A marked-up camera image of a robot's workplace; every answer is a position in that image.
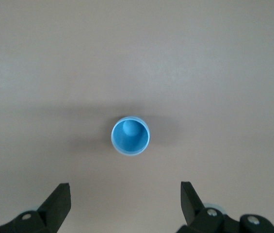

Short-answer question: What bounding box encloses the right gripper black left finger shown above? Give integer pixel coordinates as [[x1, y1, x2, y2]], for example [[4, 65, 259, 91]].
[[0, 183, 71, 233]]

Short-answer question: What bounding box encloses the blue plastic cup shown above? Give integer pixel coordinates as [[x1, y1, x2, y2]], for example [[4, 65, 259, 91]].
[[110, 116, 151, 156]]

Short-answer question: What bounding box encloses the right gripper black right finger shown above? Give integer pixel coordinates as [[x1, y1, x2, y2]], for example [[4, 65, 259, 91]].
[[177, 181, 274, 233]]

